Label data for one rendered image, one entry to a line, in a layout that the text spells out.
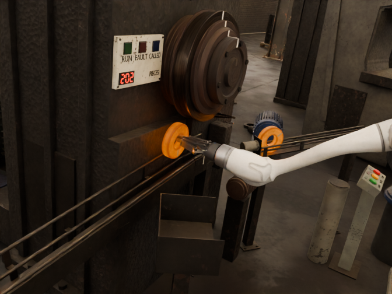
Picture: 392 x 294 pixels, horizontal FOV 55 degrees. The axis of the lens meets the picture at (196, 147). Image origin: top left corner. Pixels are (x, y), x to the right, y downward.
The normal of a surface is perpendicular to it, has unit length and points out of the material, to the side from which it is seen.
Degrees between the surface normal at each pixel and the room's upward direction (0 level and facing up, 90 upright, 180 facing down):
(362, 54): 90
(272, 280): 0
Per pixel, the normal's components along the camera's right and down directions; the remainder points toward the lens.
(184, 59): -0.48, 0.06
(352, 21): -0.71, 0.18
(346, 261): -0.52, 0.26
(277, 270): 0.12, -0.92
